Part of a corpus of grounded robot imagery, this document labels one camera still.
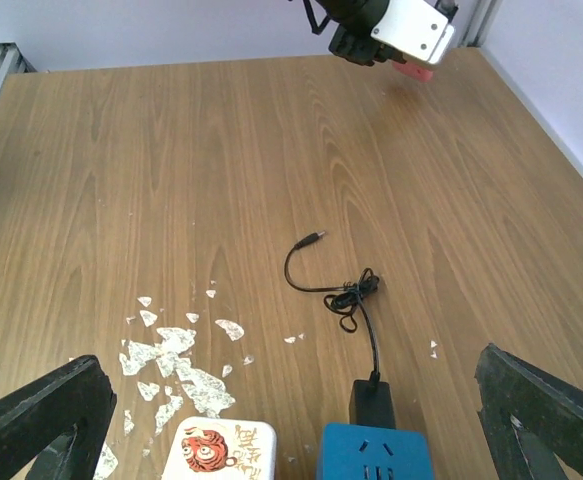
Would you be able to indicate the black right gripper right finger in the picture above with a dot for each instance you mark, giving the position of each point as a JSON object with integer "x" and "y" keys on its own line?
{"x": 532, "y": 420}

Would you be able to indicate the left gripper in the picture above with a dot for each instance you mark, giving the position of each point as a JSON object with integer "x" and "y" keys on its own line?
{"x": 355, "y": 44}

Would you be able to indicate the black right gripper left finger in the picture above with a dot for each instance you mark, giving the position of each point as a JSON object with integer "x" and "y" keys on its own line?
{"x": 57, "y": 424}

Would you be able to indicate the small pink plug adapter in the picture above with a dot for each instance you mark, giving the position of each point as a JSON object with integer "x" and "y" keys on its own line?
{"x": 414, "y": 71}

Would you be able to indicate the blue cube socket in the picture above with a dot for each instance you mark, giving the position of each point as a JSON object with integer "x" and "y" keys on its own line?
{"x": 368, "y": 453}

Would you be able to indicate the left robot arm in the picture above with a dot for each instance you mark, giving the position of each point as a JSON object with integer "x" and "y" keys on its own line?
{"x": 356, "y": 20}

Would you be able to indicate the white tiger cube socket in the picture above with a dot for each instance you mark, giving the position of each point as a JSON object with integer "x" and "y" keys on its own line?
{"x": 208, "y": 448}

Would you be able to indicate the black power adapter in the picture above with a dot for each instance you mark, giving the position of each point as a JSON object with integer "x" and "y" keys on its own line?
{"x": 371, "y": 404}

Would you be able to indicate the left aluminium frame post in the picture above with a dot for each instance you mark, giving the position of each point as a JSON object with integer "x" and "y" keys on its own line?
{"x": 478, "y": 25}

